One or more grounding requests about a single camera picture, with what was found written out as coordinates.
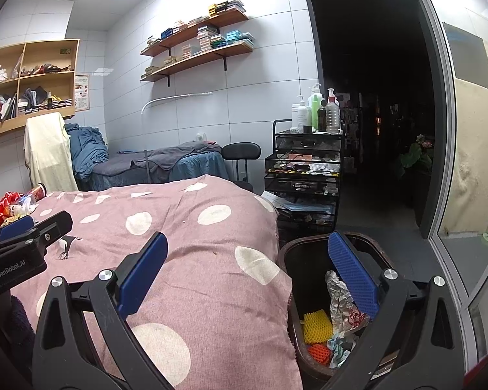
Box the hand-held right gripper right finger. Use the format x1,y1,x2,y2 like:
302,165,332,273
327,230,468,390

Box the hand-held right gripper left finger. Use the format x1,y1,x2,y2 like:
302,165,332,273
32,231,169,390

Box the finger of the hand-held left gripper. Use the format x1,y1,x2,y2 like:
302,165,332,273
0,215,34,249
0,211,73,263

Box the silver foil wrapper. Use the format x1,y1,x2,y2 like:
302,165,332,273
324,270,370,339

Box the brown trash bin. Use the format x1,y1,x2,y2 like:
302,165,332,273
278,231,427,383

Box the yellow foam net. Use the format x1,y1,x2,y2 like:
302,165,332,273
302,311,334,345

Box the light blue wrapper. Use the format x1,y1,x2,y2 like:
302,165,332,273
326,331,359,370

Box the orange foam net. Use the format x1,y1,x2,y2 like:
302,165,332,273
306,343,333,367

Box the person's left forearm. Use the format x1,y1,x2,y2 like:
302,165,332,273
6,294,37,363

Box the small white plastic bottle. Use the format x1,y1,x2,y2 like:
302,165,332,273
7,202,37,217

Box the red patterned bag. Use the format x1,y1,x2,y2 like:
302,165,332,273
0,193,27,230

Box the red snack cup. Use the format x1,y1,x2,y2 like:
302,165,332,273
29,183,48,204

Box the pink polka dot blanket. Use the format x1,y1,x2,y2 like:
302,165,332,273
0,174,304,390

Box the cream towel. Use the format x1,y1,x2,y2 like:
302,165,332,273
23,112,79,193

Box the blue massage bed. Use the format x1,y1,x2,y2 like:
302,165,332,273
77,142,231,192

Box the blue bedding pile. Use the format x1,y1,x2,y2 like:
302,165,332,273
64,123,109,180

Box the light blue papers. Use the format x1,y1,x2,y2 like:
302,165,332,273
260,190,336,213

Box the black mesh drawer cart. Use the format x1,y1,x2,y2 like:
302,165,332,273
264,119,345,237

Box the grey blanket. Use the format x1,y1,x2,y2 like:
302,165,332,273
117,141,224,172

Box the dark folded clothes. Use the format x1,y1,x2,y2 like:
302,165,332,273
20,86,49,109

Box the potted plant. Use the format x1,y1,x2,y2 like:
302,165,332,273
398,133,435,180

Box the wooden cubby shelf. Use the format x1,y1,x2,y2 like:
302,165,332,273
0,39,81,141

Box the clear pump bottle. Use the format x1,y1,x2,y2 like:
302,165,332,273
325,88,342,134

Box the black stool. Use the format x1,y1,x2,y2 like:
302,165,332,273
221,142,262,190

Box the white pump bottle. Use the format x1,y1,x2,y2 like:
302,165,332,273
291,95,312,133

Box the glass door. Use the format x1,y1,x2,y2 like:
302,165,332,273
407,0,488,376

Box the row of small boxes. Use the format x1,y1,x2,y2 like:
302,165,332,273
146,0,246,48

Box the wall poster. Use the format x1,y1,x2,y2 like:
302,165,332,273
75,74,90,111

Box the white wall pipe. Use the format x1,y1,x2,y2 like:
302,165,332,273
141,92,213,115

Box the dark door frame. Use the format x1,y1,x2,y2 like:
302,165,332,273
304,0,457,240

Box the wooden wall shelf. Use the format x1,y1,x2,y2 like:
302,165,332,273
140,8,250,58
140,43,254,87

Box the wall shelves with boxes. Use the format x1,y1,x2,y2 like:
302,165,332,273
144,24,256,78

